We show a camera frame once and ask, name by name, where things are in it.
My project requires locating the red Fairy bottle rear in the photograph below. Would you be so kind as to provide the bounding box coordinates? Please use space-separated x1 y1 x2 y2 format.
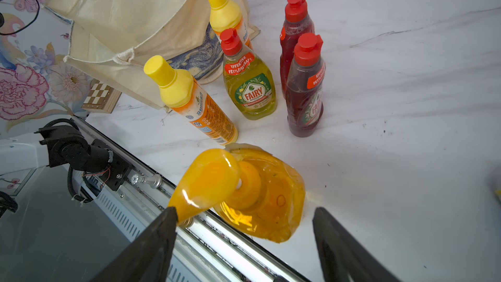
280 0 314 95

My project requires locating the orange bottle yellow cap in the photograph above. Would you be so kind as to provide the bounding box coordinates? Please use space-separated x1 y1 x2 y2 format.
208 0 253 49
144 56 238 146

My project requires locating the red fairy bottle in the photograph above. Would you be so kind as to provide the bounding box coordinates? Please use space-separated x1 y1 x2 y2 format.
280 0 314 95
286 33 326 137

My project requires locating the large orange pump soap bottle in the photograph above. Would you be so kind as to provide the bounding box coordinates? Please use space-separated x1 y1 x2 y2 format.
168 144 306 243

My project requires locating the green Fairy dish soap bottle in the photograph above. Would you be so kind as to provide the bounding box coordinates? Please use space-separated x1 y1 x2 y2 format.
220 28 277 120

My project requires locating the wooden chess board box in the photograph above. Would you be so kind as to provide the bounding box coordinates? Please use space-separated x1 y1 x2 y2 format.
82 82 122 114

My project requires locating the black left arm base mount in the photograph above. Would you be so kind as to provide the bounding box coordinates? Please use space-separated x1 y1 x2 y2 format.
37 118 132 204

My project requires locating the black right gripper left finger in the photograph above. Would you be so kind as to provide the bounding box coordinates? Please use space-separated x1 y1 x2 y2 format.
91 207 177 281

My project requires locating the orange bottle yellow cap front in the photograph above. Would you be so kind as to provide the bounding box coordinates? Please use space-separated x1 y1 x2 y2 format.
144 56 238 146

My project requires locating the cream canvas shopping bag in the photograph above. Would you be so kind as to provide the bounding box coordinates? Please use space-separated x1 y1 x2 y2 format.
46 0 250 109

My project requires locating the orange bottle yellow cap rear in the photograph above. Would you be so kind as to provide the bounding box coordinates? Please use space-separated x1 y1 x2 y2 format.
208 0 253 49

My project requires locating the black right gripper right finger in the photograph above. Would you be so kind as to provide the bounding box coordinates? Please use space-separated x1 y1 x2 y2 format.
313 207 398 281

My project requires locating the silver rail knob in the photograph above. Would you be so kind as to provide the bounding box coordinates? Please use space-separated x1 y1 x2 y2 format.
130 174 163 189

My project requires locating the red Fairy bottle front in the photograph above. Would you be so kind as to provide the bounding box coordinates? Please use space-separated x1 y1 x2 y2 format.
286 33 326 137

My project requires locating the aluminium front rail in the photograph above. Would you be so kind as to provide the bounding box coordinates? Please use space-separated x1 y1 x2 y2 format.
74 117 306 281

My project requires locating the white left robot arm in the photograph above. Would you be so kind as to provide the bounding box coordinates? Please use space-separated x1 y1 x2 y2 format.
1 0 50 175

